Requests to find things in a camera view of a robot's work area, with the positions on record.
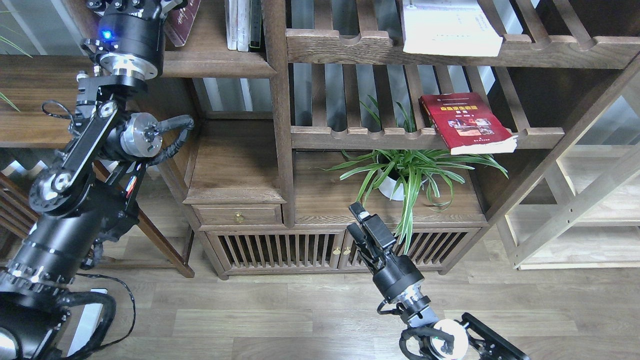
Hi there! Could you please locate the dark wooden side table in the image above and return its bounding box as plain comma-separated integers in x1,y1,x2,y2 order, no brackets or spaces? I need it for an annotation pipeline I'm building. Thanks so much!
1,54,201,278

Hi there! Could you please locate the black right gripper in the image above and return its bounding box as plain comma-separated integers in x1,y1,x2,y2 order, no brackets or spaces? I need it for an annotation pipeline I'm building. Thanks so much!
347,202,396,273

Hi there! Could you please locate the dark wooden bookshelf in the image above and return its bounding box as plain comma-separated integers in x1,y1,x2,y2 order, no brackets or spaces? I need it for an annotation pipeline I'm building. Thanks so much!
62,0,640,281

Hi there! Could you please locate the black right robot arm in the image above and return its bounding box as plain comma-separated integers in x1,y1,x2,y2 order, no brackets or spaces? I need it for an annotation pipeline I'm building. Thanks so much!
347,202,528,360

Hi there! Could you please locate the white upright book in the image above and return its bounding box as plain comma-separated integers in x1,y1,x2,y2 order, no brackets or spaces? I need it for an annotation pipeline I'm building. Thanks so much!
237,0,250,52
224,0,238,51

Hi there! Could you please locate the white upright book middle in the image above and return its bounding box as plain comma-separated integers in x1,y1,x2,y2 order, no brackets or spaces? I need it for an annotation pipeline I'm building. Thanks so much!
237,0,250,52

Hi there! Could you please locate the white book on top shelf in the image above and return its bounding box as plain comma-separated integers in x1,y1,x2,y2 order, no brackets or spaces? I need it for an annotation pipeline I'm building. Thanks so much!
401,0,503,57

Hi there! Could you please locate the dark wooden slatted rack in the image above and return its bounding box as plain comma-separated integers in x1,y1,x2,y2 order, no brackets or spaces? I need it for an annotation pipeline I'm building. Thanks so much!
0,173,39,240

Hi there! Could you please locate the dark maroon book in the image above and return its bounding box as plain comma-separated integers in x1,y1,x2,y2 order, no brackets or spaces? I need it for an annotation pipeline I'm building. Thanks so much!
164,0,201,47

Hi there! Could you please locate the white upright book left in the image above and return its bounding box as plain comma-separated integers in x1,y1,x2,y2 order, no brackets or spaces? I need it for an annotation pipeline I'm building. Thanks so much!
224,0,238,51

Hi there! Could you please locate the dark green upright book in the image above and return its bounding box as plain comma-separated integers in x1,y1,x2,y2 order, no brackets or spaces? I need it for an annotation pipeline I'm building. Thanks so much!
249,0,266,53

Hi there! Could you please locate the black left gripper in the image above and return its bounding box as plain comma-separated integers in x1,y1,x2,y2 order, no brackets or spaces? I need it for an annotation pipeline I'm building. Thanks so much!
86,0,183,21

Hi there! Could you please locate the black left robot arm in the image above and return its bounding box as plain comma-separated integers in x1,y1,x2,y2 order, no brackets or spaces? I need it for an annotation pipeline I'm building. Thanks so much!
1,0,195,360

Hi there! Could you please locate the green spider plant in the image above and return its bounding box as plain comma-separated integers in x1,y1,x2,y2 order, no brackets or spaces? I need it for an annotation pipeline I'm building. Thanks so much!
322,95,509,260

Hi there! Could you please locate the green plant leaves left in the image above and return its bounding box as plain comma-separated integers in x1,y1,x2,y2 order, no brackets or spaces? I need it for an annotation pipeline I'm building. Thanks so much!
0,20,33,113

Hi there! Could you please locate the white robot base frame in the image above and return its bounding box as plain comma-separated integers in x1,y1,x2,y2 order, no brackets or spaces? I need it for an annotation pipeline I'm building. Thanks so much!
67,301,103,357

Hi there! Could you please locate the red book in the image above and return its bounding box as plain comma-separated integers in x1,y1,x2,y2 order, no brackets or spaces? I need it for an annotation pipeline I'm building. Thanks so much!
419,92,517,155

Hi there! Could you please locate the light wooden shelf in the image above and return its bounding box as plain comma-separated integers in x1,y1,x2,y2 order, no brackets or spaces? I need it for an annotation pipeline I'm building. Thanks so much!
497,79,640,271

